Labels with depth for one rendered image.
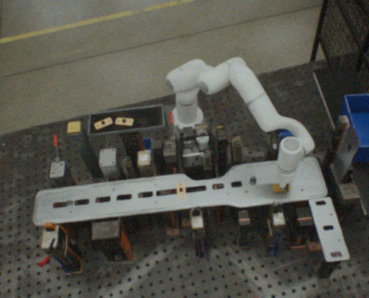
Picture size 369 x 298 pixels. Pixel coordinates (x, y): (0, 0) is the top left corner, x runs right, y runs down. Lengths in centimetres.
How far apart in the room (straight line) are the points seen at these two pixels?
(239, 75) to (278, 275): 99
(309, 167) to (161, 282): 91
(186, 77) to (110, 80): 194
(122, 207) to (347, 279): 111
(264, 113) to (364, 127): 69
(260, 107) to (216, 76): 25
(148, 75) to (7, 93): 133
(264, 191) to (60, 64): 282
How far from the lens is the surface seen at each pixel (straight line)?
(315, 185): 198
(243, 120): 254
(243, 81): 164
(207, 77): 176
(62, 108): 382
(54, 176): 206
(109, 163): 195
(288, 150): 163
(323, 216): 191
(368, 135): 216
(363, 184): 200
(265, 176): 197
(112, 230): 187
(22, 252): 237
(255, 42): 409
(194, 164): 205
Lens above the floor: 269
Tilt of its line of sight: 55 degrees down
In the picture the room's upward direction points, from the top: 9 degrees counter-clockwise
